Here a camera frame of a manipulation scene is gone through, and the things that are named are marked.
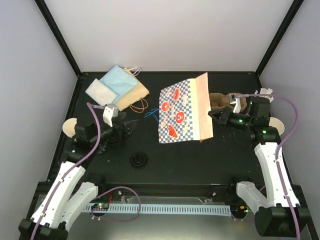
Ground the checkered pastry paper bag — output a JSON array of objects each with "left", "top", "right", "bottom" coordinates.
[{"left": 145, "top": 72, "right": 214, "bottom": 144}]

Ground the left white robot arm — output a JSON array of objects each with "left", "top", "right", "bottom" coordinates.
[{"left": 18, "top": 111, "right": 138, "bottom": 240}]

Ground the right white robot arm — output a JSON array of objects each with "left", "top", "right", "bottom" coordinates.
[{"left": 208, "top": 94, "right": 310, "bottom": 240}]

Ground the white napkin pack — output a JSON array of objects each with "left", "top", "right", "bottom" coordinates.
[{"left": 85, "top": 79, "right": 117, "bottom": 106}]

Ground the brown pulp cup carrier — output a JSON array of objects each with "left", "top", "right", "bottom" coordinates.
[{"left": 209, "top": 92, "right": 241, "bottom": 111}]

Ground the brown kraft paper bag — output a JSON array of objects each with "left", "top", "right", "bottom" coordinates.
[{"left": 115, "top": 67, "right": 150, "bottom": 114}]

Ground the black cup lid front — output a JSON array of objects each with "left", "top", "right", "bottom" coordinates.
[{"left": 130, "top": 152, "right": 148, "bottom": 169}]

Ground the light blue paper bag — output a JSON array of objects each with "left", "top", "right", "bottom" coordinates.
[{"left": 99, "top": 65, "right": 138, "bottom": 104}]

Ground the glass of wrapped straws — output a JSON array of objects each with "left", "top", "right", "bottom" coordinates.
[{"left": 254, "top": 88, "right": 274, "bottom": 103}]

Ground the right paper cup stack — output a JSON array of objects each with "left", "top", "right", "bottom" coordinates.
[{"left": 269, "top": 117, "right": 285, "bottom": 136}]

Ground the paper cup stack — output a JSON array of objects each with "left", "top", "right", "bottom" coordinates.
[
  {"left": 269, "top": 117, "right": 285, "bottom": 136},
  {"left": 62, "top": 117, "right": 77, "bottom": 138}
]

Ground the left paper cup stack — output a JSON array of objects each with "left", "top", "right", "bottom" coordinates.
[{"left": 62, "top": 117, "right": 77, "bottom": 138}]

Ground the left circuit board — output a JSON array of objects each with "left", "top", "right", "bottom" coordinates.
[{"left": 91, "top": 203, "right": 110, "bottom": 211}]

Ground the circuit board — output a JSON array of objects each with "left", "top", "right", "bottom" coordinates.
[
  {"left": 91, "top": 203, "right": 110, "bottom": 211},
  {"left": 230, "top": 205, "right": 250, "bottom": 214}
]

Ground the right circuit board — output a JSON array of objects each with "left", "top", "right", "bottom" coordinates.
[{"left": 230, "top": 205, "right": 250, "bottom": 214}]

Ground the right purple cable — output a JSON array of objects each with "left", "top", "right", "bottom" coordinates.
[{"left": 237, "top": 93, "right": 301, "bottom": 240}]

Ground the purple cable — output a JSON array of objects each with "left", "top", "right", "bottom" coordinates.
[
  {"left": 237, "top": 93, "right": 301, "bottom": 240},
  {"left": 31, "top": 102, "right": 103, "bottom": 240}
]

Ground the blue slotted cable duct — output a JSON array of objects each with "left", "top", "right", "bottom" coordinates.
[{"left": 83, "top": 203, "right": 232, "bottom": 217}]

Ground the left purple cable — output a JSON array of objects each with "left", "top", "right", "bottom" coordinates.
[{"left": 31, "top": 102, "right": 103, "bottom": 240}]

